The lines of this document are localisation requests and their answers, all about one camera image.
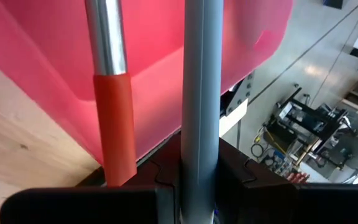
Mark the pink plastic bin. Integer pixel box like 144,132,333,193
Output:
0,0,295,166

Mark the black robot workstation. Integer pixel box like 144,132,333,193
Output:
250,83,358,184

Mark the light blue plastic spoon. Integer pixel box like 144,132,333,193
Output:
179,0,225,224

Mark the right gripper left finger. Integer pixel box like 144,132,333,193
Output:
0,130,183,224

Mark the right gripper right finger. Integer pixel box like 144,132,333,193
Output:
215,136,358,224

